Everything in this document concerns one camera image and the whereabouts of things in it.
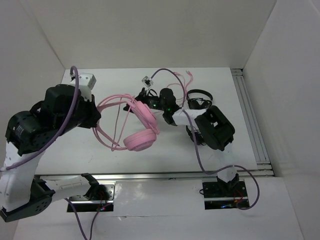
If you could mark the lower black headphones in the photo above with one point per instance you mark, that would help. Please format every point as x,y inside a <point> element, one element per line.
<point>195,136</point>

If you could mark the aluminium rail front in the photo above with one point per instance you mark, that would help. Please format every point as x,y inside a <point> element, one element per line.
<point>265,171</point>

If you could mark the aluminium rail right side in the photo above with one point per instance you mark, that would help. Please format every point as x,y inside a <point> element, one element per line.
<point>255,135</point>

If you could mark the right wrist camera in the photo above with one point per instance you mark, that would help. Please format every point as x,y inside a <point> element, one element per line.
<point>147,81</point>

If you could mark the upper black headphones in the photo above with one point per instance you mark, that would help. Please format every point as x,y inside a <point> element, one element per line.
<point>199,103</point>

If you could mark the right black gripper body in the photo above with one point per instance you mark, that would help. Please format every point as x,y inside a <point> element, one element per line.
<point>152,102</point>

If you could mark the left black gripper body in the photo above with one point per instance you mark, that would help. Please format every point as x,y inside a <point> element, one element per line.
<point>85,112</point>

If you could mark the pink headphones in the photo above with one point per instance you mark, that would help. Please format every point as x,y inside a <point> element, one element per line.
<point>122,130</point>

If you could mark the aluminium rail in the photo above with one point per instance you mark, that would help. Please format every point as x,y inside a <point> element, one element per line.
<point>265,171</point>
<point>255,135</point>

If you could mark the black headphones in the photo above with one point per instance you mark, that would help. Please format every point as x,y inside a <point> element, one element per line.
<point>195,136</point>
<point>199,103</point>

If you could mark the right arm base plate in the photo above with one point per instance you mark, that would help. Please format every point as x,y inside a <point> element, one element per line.
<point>215,198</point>

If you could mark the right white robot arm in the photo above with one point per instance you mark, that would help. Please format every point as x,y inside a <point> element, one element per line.
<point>205,125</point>

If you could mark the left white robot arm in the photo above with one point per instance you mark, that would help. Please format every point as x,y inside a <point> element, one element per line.
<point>22,194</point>

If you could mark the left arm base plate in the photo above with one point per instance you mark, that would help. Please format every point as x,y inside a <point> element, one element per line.
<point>100,199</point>

